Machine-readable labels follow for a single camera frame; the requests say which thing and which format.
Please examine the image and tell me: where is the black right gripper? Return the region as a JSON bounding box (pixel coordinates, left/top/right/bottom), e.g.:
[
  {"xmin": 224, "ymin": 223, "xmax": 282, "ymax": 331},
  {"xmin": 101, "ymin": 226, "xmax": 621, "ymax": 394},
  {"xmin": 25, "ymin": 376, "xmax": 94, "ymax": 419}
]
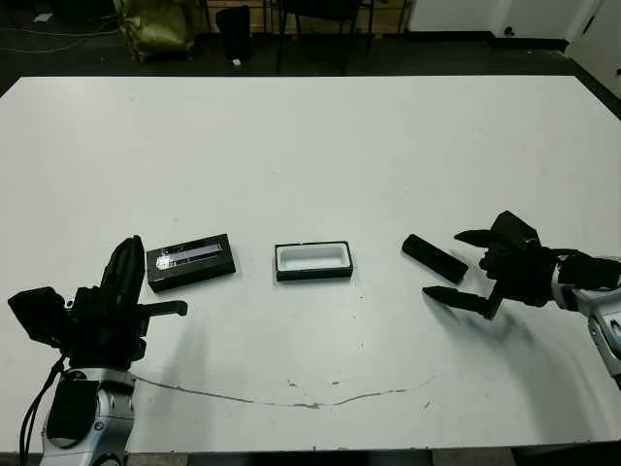
[{"xmin": 422, "ymin": 228, "xmax": 560, "ymax": 319}]

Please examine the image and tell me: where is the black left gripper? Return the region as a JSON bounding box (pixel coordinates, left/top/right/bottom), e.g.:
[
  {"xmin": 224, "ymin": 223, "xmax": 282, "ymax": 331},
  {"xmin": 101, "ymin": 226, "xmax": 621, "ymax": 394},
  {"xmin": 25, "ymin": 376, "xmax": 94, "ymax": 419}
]
[{"xmin": 62, "ymin": 235, "xmax": 189, "ymax": 370}]

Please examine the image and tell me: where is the black phone-like camera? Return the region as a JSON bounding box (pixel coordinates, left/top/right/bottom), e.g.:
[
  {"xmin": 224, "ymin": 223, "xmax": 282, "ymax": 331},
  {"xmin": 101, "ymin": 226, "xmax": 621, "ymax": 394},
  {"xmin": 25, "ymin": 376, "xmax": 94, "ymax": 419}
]
[{"xmin": 401, "ymin": 233, "xmax": 470, "ymax": 283}]

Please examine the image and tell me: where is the black box lid silver print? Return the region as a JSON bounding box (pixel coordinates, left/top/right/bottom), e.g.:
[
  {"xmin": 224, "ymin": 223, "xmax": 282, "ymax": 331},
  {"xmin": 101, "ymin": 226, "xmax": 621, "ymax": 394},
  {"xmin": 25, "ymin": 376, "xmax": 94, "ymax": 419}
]
[{"xmin": 146, "ymin": 232, "xmax": 238, "ymax": 293}]

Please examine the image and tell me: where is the black box with white inlay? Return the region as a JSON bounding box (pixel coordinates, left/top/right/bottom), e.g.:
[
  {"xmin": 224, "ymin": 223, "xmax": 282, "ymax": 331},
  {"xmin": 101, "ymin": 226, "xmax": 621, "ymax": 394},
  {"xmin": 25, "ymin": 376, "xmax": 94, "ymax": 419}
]
[{"xmin": 274, "ymin": 239, "xmax": 353, "ymax": 282}]

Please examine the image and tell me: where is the yellow green sack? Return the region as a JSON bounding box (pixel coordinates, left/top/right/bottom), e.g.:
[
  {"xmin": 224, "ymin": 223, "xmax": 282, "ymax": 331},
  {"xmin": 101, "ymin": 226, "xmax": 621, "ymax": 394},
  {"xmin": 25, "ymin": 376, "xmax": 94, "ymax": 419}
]
[{"xmin": 118, "ymin": 0, "xmax": 195, "ymax": 62}]

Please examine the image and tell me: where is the white door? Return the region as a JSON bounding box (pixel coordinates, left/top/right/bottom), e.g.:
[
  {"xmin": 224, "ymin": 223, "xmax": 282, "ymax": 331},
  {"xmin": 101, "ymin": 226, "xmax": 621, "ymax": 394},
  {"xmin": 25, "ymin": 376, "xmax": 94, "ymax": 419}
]
[{"xmin": 567, "ymin": 0, "xmax": 621, "ymax": 98}]

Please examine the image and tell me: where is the black waste bin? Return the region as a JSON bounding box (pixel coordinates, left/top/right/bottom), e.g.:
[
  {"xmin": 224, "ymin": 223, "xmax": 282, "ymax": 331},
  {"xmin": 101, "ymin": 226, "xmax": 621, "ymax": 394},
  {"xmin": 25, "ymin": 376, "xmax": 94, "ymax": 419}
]
[{"xmin": 215, "ymin": 5, "xmax": 253, "ymax": 62}]

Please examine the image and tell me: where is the black office chair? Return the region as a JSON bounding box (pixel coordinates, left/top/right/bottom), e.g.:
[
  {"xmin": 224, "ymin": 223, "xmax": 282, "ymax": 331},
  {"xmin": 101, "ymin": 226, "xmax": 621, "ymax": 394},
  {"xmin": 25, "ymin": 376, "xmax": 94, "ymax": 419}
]
[{"xmin": 276, "ymin": 0, "xmax": 375, "ymax": 74}]

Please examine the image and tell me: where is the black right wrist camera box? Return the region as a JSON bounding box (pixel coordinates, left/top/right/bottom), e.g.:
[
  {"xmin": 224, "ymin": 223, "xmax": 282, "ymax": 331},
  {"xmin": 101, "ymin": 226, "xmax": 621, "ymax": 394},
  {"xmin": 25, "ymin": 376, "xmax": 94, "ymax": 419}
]
[{"xmin": 489, "ymin": 210, "xmax": 540, "ymax": 253}]

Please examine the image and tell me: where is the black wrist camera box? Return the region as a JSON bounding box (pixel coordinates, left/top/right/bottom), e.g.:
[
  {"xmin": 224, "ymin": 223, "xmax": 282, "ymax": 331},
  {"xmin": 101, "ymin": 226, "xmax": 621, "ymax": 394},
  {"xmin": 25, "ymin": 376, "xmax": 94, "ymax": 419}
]
[
  {"xmin": 8, "ymin": 286, "xmax": 72, "ymax": 349},
  {"xmin": 489, "ymin": 210, "xmax": 540, "ymax": 253}
]

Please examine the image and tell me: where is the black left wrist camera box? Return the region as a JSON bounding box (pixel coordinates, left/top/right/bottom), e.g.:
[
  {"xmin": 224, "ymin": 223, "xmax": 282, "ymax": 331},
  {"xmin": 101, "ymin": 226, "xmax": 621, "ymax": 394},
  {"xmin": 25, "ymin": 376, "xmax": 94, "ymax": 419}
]
[{"xmin": 8, "ymin": 286, "xmax": 72, "ymax": 349}]

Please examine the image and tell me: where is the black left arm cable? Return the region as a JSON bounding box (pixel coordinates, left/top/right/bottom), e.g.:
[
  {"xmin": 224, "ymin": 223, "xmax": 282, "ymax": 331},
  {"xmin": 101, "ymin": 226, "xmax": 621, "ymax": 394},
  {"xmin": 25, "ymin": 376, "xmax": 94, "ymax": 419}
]
[{"xmin": 18, "ymin": 356, "xmax": 67, "ymax": 466}]

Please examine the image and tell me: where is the thin light floor cable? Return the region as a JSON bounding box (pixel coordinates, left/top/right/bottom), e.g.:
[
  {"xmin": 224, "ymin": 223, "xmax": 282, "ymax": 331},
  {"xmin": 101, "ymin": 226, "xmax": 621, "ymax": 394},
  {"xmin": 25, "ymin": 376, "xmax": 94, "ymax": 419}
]
[{"xmin": 0, "ymin": 18, "xmax": 122, "ymax": 55}]

